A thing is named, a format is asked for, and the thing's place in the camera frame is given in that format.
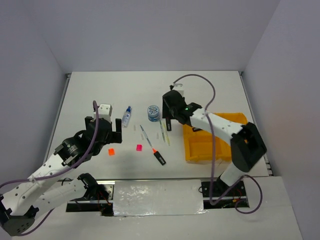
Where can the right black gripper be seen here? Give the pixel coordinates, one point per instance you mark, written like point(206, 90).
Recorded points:
point(166, 112)

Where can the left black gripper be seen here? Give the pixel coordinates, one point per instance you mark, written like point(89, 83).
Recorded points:
point(115, 136)

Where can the pink highlighter cap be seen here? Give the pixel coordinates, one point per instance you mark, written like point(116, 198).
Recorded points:
point(139, 147)

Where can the blue highlighter marker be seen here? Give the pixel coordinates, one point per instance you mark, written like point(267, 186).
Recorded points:
point(168, 124)

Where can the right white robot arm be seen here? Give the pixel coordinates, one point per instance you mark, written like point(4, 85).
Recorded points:
point(246, 144)

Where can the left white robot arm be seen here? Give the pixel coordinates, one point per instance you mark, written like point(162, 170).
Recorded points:
point(33, 197)

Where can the blue lidded round jar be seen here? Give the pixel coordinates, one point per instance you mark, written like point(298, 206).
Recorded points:
point(153, 113)

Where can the clear blue spray bottle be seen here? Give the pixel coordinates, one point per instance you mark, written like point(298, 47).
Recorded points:
point(126, 117)

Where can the yellow gel pen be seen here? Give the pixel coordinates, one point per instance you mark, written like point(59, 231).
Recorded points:
point(164, 133)

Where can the orange highlighter cap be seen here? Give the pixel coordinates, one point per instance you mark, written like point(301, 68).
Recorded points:
point(111, 151)

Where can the clear blue gel pen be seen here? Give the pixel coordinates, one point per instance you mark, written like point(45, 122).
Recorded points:
point(146, 136)

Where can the yellow divided storage tray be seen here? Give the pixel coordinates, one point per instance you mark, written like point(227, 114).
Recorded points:
point(198, 147)

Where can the orange highlighter marker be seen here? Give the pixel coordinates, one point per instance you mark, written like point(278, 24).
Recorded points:
point(159, 157)

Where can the silver foil covered plate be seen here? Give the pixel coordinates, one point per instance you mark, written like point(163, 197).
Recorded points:
point(157, 198)

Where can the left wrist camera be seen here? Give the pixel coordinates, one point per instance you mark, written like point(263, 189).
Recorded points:
point(104, 111)

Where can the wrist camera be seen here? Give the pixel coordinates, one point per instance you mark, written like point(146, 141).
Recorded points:
point(178, 87)
point(104, 111)

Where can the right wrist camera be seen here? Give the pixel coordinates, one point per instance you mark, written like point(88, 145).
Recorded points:
point(178, 87)

